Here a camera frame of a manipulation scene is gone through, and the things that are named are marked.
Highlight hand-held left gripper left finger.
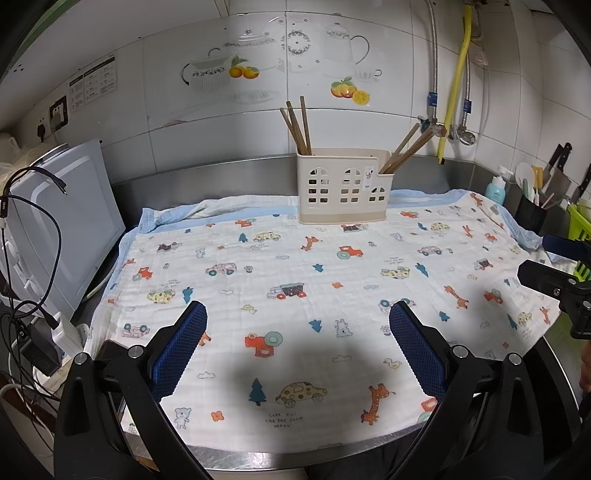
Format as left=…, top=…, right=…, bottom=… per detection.
left=53, top=300, right=211, bottom=480

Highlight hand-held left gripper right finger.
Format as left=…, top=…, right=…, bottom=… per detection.
left=389, top=301, right=571, bottom=480

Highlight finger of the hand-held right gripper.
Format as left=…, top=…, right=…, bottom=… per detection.
left=542, top=234, right=591, bottom=260
left=517, top=260, right=591, bottom=301

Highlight beige plastic utensil holder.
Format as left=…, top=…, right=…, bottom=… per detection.
left=295, top=148, right=393, bottom=225

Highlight green plastic dish basket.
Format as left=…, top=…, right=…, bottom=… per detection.
left=566, top=203, right=591, bottom=282

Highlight black utensil cup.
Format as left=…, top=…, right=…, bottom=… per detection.
left=515, top=194, right=548, bottom=234

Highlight steel cleaver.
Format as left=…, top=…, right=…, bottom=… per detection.
left=545, top=168, right=573, bottom=204

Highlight white spatula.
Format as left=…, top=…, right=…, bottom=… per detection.
left=515, top=161, right=536, bottom=204

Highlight blue pump bottle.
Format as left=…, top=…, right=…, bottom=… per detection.
left=485, top=166, right=513, bottom=205

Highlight white power strip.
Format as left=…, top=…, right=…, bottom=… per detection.
left=34, top=323, right=93, bottom=384

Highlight white charger plug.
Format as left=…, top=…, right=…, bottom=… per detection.
left=51, top=311, right=84, bottom=352

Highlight person's dark trousers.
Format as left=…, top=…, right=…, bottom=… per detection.
left=295, top=434, right=435, bottom=480

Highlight printed cartoon blanket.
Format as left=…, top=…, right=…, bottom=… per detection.
left=88, top=188, right=566, bottom=450

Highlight black power adapter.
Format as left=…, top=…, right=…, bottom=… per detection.
left=18, top=323, right=61, bottom=374

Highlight metal pipe valve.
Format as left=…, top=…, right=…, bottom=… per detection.
left=418, top=115, right=446, bottom=139
left=450, top=124, right=478, bottom=146

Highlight white microwave oven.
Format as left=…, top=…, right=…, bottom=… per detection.
left=0, top=138, right=126, bottom=319

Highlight clear plastic bag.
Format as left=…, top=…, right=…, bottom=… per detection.
left=0, top=147, right=65, bottom=183

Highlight black handled knife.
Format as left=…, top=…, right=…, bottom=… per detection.
left=570, top=164, right=591, bottom=204
left=542, top=143, right=572, bottom=190

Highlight short metal flexible hose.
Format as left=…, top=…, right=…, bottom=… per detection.
left=461, top=51, right=472, bottom=132

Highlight yellow gas hose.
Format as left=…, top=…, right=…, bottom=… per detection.
left=436, top=4, right=472, bottom=164

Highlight black cable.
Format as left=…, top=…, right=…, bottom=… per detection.
left=0, top=167, right=69, bottom=333

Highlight long metal flexible hose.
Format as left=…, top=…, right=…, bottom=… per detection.
left=425, top=0, right=439, bottom=123

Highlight dark wall socket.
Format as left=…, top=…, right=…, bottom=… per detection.
left=49, top=96, right=69, bottom=132

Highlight wall notice sticker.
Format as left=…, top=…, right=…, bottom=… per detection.
left=69, top=56, right=116, bottom=114

